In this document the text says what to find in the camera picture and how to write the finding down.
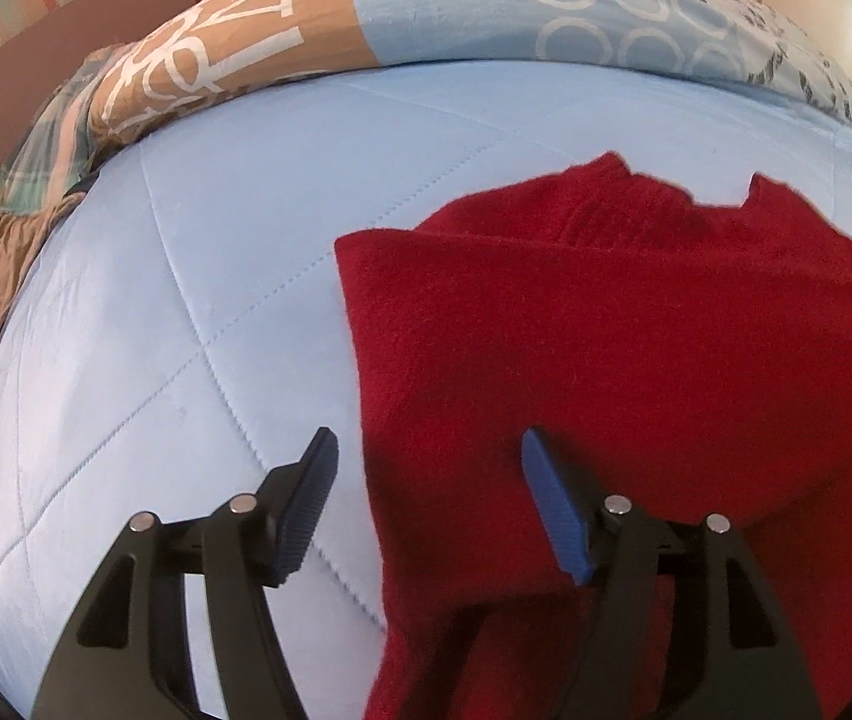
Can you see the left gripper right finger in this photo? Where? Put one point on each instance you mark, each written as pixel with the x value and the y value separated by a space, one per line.
pixel 684 622

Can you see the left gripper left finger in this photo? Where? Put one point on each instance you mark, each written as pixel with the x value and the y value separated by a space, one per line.
pixel 168 593

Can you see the red knit sweater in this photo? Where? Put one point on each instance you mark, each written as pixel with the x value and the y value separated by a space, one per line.
pixel 697 359

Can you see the light blue quilted bedspread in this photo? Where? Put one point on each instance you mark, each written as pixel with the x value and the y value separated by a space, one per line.
pixel 182 331

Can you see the blue and brown patterned duvet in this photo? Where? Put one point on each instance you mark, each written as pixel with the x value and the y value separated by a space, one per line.
pixel 220 49

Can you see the mauve upholstered headboard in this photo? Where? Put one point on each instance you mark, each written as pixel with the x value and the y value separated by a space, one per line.
pixel 37 60

